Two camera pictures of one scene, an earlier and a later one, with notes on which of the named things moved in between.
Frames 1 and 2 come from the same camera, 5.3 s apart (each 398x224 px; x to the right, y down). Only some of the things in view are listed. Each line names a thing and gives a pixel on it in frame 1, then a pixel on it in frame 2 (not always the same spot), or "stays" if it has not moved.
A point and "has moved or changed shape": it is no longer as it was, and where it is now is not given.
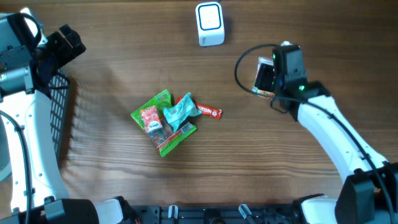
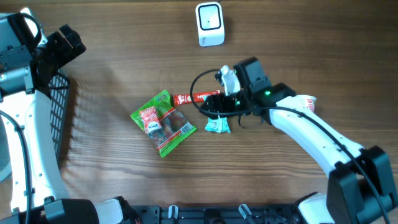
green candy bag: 151,117 stays
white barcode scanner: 209,18 stays
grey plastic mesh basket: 59,87 stays
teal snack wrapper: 184,107 -> 219,124
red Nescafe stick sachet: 208,111 has moved or changed shape
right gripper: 263,74 -> 216,108
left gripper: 68,53 stays
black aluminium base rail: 215,214 stays
